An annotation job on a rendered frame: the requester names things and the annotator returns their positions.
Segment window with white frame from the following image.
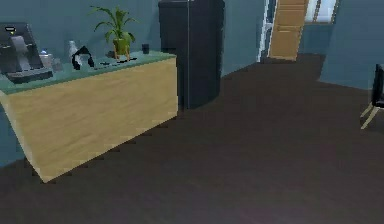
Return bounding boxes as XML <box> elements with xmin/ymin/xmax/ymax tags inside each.
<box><xmin>304</xmin><ymin>0</ymin><xmax>341</xmax><ymax>25</ymax></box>

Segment flat black utensil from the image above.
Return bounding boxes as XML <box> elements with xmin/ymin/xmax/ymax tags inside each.
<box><xmin>93</xmin><ymin>57</ymin><xmax>138</xmax><ymax>70</ymax></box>

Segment pale grey bottle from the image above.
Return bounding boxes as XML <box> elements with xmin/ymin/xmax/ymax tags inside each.
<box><xmin>67</xmin><ymin>40</ymin><xmax>79</xmax><ymax>63</ymax></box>

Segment green potted house plant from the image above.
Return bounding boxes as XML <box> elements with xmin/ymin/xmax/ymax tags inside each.
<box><xmin>87</xmin><ymin>5</ymin><xmax>138</xmax><ymax>62</ymax></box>

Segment black headphones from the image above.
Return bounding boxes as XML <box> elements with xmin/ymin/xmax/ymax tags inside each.
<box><xmin>71</xmin><ymin>45</ymin><xmax>96</xmax><ymax>71</ymax></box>

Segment wooden kitchen counter teal top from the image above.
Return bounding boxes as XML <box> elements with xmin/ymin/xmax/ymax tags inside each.
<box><xmin>0</xmin><ymin>50</ymin><xmax>179</xmax><ymax>184</ymax></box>

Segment black fridge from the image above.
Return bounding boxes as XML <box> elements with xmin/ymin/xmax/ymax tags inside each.
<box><xmin>157</xmin><ymin>0</ymin><xmax>226</xmax><ymax>111</ymax></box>

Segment black chair pale legs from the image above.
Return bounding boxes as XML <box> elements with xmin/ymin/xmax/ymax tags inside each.
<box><xmin>359</xmin><ymin>63</ymin><xmax>384</xmax><ymax>131</ymax></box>

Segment wooden room door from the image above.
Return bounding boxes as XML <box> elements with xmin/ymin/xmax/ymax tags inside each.
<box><xmin>267</xmin><ymin>0</ymin><xmax>310</xmax><ymax>62</ymax></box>

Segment black coffee machine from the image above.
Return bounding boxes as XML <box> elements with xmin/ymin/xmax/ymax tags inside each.
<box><xmin>0</xmin><ymin>22</ymin><xmax>55</xmax><ymax>85</ymax></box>

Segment small grey shaker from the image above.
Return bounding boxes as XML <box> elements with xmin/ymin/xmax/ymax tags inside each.
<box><xmin>38</xmin><ymin>49</ymin><xmax>56</xmax><ymax>70</ymax></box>

